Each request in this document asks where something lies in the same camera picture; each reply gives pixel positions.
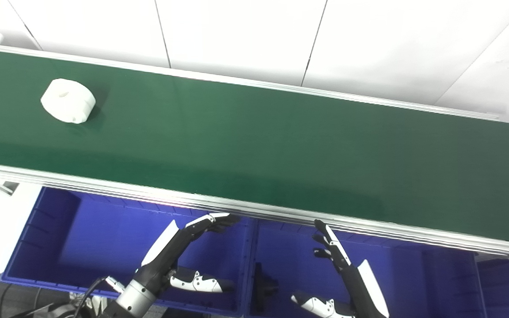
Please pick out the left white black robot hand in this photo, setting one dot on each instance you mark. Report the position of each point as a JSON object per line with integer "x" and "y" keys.
{"x": 166, "y": 254}

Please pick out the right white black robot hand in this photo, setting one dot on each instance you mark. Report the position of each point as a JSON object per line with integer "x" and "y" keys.
{"x": 358, "y": 282}

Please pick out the white round plastic part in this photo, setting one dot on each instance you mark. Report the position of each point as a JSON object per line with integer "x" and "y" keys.
{"x": 68, "y": 100}

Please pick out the black plastic part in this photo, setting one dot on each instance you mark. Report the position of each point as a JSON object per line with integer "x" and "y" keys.
{"x": 261, "y": 287}

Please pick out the green conveyor belt aluminium frame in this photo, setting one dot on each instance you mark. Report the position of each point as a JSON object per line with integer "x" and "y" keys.
{"x": 254, "y": 150}

